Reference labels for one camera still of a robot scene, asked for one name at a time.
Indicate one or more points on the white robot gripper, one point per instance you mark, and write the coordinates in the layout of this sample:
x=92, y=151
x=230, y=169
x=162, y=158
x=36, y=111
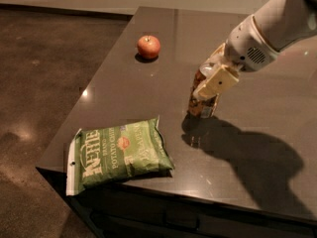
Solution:
x=248, y=45

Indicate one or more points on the dark cabinet drawer front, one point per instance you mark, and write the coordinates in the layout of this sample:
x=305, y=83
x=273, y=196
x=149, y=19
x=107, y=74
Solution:
x=115, y=211

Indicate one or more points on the green jalapeno chip bag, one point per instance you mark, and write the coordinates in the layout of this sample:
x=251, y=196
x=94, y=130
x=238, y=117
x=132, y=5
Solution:
x=115, y=153

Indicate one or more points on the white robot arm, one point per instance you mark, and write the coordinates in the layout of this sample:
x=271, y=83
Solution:
x=283, y=23

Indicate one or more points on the red apple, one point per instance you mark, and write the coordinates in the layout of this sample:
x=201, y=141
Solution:
x=148, y=47

